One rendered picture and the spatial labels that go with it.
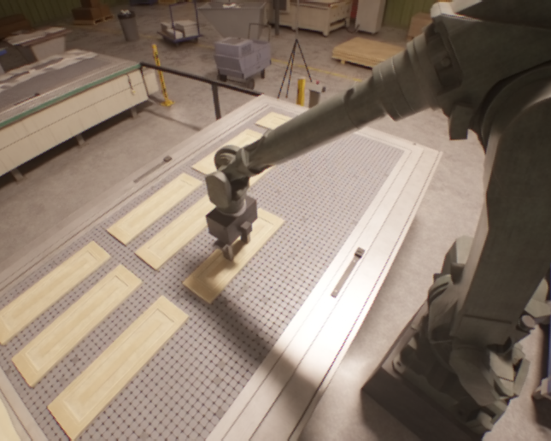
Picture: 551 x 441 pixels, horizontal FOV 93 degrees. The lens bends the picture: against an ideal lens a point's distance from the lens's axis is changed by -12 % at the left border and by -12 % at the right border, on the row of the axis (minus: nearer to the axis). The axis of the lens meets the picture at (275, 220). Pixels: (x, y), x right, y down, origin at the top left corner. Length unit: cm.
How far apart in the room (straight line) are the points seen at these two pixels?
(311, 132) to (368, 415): 185
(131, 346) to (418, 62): 146
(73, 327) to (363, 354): 183
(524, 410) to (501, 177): 221
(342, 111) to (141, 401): 130
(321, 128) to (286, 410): 106
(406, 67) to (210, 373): 128
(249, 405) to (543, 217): 114
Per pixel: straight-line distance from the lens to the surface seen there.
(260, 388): 133
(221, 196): 123
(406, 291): 273
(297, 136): 95
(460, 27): 74
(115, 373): 149
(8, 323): 192
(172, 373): 141
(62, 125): 462
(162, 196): 205
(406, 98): 82
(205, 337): 143
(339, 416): 223
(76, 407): 153
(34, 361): 172
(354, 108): 87
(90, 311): 168
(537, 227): 86
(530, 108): 69
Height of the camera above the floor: 217
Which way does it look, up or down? 47 degrees down
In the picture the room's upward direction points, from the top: straight up
